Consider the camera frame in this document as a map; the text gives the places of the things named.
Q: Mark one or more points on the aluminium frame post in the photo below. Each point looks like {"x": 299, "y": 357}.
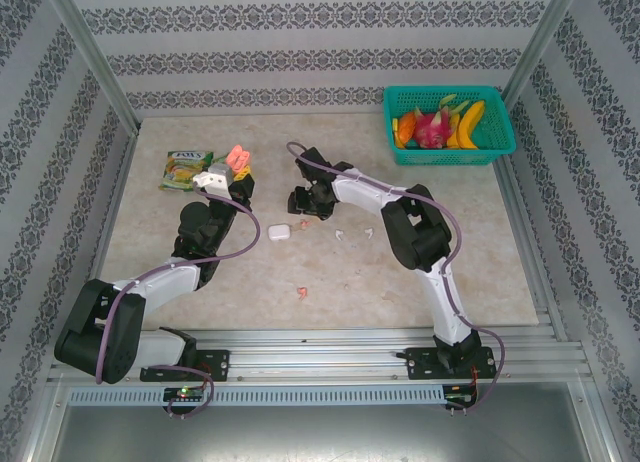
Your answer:
{"x": 542, "y": 42}
{"x": 90, "y": 52}

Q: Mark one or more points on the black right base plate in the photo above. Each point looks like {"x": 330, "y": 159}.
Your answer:
{"x": 417, "y": 364}

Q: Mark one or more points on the grey metal sheet panel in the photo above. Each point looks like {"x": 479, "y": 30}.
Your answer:
{"x": 320, "y": 432}

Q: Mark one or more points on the green Fox's candy bag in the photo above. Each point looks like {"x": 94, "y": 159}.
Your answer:
{"x": 180, "y": 172}

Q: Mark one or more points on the teal plastic basket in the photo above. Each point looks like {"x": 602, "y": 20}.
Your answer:
{"x": 495, "y": 157}

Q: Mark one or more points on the yellow fruit slice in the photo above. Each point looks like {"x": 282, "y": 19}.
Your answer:
{"x": 394, "y": 129}

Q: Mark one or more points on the pink dragon fruit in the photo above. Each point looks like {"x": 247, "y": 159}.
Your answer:
{"x": 430, "y": 129}

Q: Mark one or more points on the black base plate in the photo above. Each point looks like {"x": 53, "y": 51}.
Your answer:
{"x": 417, "y": 364}
{"x": 220, "y": 364}

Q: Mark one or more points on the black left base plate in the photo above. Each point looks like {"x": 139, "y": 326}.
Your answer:
{"x": 220, "y": 364}

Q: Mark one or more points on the pink earbud charging case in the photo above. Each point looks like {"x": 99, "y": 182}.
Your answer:
{"x": 237, "y": 157}

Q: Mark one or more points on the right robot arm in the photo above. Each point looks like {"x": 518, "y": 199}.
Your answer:
{"x": 445, "y": 302}

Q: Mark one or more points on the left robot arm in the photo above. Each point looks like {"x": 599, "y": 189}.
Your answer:
{"x": 165, "y": 287}

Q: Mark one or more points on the yellow banana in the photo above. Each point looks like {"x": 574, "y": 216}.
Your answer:
{"x": 470, "y": 127}

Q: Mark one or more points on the aluminium side rail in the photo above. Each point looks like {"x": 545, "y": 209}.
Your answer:
{"x": 517, "y": 207}
{"x": 121, "y": 182}

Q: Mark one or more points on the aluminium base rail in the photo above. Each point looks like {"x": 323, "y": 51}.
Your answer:
{"x": 320, "y": 354}

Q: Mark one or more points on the orange mango fruit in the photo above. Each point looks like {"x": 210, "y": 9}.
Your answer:
{"x": 406, "y": 127}

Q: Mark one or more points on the white earbud charging case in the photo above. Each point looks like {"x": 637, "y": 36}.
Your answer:
{"x": 279, "y": 232}

